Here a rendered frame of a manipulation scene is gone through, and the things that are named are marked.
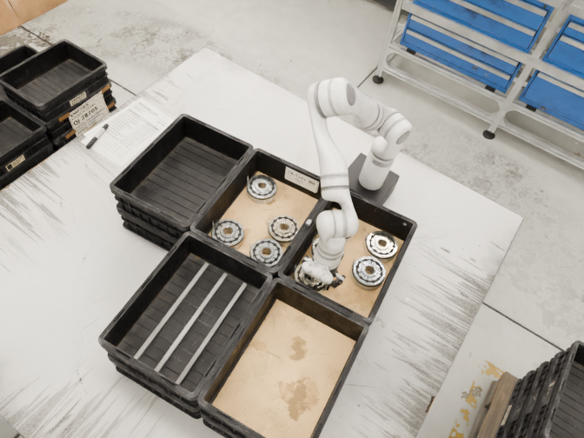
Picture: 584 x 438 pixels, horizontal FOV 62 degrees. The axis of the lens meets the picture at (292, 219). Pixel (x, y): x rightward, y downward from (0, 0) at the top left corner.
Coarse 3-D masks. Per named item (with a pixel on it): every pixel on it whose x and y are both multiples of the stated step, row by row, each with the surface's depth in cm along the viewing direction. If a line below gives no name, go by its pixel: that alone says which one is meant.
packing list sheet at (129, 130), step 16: (128, 112) 202; (144, 112) 203; (160, 112) 204; (96, 128) 196; (112, 128) 196; (128, 128) 197; (144, 128) 198; (160, 128) 199; (96, 144) 191; (112, 144) 191; (128, 144) 192; (144, 144) 193; (112, 160) 187; (128, 160) 188
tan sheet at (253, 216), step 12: (276, 180) 172; (276, 192) 169; (288, 192) 170; (300, 192) 170; (240, 204) 165; (252, 204) 165; (264, 204) 166; (276, 204) 166; (288, 204) 167; (300, 204) 167; (312, 204) 168; (228, 216) 162; (240, 216) 162; (252, 216) 163; (264, 216) 163; (300, 216) 164; (252, 228) 160; (264, 228) 160; (252, 240) 157
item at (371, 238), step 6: (372, 234) 159; (378, 234) 160; (384, 234) 160; (372, 240) 158; (390, 240) 158; (372, 246) 157; (390, 246) 157; (396, 246) 157; (372, 252) 155; (378, 252) 156; (384, 252) 156; (390, 252) 156
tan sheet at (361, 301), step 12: (360, 228) 164; (372, 228) 165; (360, 240) 161; (396, 240) 163; (348, 252) 158; (360, 252) 159; (396, 252) 160; (348, 264) 156; (384, 264) 157; (348, 276) 153; (336, 288) 150; (348, 288) 151; (360, 288) 151; (336, 300) 148; (348, 300) 148; (360, 300) 149; (372, 300) 149; (360, 312) 146
